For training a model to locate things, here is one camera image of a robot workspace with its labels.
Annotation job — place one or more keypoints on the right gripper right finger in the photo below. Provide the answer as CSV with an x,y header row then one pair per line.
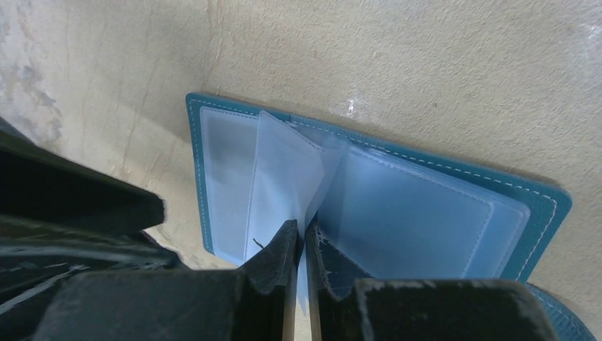
x,y
347,303

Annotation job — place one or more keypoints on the blue card holder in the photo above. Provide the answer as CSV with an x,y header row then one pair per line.
x,y
394,211

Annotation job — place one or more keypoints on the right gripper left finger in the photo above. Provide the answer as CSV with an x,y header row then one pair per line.
x,y
253,302

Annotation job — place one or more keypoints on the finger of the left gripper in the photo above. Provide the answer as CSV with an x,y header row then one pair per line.
x,y
42,186
38,257

